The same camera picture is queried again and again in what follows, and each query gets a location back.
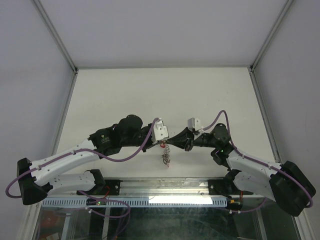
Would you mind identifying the white slotted cable duct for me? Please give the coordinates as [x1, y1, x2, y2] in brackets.
[41, 195, 228, 209]

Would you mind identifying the aluminium frame post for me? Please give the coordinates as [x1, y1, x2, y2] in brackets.
[31, 0, 78, 73]
[250, 0, 296, 72]

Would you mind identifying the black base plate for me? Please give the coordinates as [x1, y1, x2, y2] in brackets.
[84, 179, 122, 197]
[207, 178, 241, 198]

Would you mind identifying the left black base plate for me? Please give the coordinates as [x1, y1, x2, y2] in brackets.
[84, 179, 122, 197]

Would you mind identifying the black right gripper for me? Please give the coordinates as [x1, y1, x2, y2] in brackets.
[165, 127, 218, 152]

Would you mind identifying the aluminium mounting rail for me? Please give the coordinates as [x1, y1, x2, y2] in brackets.
[32, 176, 301, 200]

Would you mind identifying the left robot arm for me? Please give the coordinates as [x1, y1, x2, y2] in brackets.
[17, 115, 169, 206]

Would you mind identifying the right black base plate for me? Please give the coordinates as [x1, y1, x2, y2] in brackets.
[207, 178, 241, 198]

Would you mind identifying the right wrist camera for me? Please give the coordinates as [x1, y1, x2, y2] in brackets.
[187, 117, 204, 132]

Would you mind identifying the right aluminium frame post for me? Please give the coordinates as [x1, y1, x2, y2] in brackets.
[250, 0, 296, 72]

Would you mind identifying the left aluminium frame post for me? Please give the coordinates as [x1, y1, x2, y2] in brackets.
[31, 0, 78, 73]

